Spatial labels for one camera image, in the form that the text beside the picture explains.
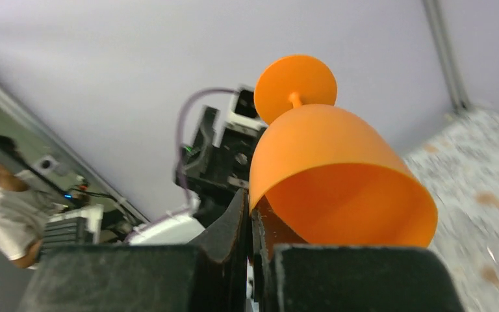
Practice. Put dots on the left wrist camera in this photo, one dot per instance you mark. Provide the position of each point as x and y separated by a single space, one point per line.
242 109

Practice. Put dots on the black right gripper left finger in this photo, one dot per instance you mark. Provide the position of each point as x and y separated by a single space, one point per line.
206 274

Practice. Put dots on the seated person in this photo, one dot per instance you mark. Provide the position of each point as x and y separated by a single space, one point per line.
26 205

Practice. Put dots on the orange wine glass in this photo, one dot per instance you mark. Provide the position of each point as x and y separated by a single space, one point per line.
327 173

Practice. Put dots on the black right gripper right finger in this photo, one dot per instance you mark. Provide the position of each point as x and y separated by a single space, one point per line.
292 275

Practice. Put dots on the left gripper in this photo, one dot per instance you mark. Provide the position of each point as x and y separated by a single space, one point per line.
217 172

